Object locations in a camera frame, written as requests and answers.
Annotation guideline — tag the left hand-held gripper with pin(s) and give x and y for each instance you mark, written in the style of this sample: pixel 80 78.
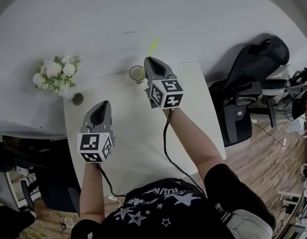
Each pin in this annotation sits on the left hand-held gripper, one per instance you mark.
pixel 89 143

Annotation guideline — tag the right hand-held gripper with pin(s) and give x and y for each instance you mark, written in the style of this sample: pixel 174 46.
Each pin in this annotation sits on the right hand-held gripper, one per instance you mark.
pixel 170 93

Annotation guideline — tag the white cup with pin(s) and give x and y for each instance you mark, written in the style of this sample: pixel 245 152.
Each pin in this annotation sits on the white cup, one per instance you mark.
pixel 134 73

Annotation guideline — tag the yellow-green straw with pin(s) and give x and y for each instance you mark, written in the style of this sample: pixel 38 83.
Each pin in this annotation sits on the yellow-green straw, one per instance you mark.
pixel 153 44

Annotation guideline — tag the person's left forearm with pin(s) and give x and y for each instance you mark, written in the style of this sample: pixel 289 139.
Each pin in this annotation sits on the person's left forearm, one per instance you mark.
pixel 92 190

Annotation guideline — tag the person's right forearm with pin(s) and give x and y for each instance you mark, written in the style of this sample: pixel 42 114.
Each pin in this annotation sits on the person's right forearm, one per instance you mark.
pixel 193 138

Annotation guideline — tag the white table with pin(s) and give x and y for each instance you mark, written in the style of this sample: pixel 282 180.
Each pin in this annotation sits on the white table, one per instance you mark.
pixel 138 138

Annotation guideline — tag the white vase with white flowers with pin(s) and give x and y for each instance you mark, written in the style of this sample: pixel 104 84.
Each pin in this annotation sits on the white vase with white flowers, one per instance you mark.
pixel 55 76

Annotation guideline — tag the grey desk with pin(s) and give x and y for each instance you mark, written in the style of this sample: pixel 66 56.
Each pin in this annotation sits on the grey desk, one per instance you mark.
pixel 24 128

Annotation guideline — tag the black backpack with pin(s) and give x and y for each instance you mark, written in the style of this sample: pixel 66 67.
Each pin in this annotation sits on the black backpack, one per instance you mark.
pixel 236 113

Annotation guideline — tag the black mesh office chair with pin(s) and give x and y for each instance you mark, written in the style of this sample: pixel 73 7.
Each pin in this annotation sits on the black mesh office chair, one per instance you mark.
pixel 255 61

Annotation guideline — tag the black star print shirt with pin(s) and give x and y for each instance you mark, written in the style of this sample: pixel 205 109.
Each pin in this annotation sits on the black star print shirt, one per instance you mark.
pixel 168 215

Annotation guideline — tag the grey round chair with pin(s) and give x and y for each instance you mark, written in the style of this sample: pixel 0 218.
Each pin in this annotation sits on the grey round chair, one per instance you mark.
pixel 275 88

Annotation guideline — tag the small white power strip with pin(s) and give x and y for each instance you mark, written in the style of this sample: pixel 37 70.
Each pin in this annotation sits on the small white power strip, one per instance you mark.
pixel 284 142

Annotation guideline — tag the grey striped waist bag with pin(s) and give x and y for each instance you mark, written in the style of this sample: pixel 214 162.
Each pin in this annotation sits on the grey striped waist bag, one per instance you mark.
pixel 247 225

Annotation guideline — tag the cluttered workbench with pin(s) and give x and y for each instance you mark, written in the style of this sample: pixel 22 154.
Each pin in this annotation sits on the cluttered workbench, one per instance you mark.
pixel 295 220

